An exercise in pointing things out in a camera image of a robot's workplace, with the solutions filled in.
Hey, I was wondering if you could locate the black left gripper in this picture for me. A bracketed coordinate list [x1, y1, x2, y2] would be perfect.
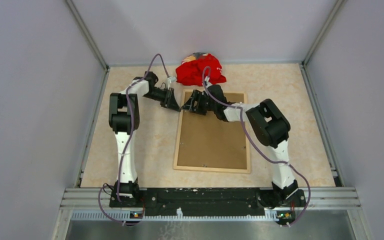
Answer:
[143, 87, 181, 112]

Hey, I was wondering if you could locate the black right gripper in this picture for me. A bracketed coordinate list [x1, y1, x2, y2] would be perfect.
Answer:
[181, 90, 217, 116]

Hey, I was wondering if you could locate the brown cardboard backing board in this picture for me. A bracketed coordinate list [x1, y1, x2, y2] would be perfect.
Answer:
[177, 91, 248, 170]

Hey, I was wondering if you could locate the light wooden picture frame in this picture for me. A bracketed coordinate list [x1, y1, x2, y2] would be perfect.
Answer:
[173, 88, 252, 175]

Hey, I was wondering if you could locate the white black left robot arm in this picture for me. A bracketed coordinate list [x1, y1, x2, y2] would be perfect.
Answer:
[108, 71, 181, 207]

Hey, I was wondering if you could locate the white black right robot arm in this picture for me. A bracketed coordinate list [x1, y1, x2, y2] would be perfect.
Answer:
[181, 84, 311, 208]

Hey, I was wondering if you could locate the red crumpled cloth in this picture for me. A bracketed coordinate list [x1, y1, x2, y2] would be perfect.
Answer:
[175, 52, 227, 86]

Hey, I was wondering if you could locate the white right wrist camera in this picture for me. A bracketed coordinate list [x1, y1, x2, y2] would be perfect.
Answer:
[202, 76, 213, 90]

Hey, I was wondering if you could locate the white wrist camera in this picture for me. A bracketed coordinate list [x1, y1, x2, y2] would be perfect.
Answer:
[202, 76, 213, 90]
[166, 76, 177, 88]

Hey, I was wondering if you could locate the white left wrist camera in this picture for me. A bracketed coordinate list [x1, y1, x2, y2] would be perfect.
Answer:
[166, 76, 177, 88]

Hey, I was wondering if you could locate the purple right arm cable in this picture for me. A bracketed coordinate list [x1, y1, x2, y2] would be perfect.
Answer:
[201, 65, 312, 228]

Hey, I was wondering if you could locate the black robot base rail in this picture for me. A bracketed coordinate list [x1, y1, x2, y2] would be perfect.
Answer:
[109, 187, 306, 217]

